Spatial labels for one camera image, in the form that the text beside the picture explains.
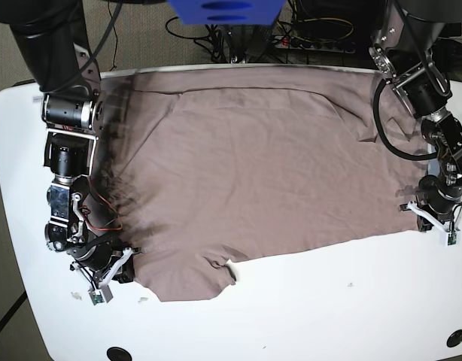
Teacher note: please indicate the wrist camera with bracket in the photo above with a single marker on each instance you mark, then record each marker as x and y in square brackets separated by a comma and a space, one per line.
[103, 295]
[447, 224]

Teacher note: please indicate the black table cable grommet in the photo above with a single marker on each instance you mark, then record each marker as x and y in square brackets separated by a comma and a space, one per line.
[454, 339]

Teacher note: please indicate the mauve T-shirt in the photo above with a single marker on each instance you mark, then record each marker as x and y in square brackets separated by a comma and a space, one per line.
[222, 165]

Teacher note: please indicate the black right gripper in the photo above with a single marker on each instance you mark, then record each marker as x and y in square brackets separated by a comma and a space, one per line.
[102, 263]

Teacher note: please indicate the black power strip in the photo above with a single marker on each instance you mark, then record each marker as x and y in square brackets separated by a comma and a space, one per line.
[293, 42]

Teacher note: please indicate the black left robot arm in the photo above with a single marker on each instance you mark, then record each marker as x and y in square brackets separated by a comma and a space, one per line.
[402, 50]

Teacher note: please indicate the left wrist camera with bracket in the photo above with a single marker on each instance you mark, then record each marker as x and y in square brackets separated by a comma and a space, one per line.
[447, 224]

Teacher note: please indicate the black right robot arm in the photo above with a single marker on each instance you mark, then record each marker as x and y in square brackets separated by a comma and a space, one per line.
[52, 39]

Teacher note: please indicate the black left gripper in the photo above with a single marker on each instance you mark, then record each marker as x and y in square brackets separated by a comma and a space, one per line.
[439, 201]

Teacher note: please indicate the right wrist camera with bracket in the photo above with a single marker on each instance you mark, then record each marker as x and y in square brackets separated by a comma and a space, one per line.
[103, 295]

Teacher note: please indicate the blue plastic mount plate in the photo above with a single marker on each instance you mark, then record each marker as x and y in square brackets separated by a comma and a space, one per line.
[227, 12]

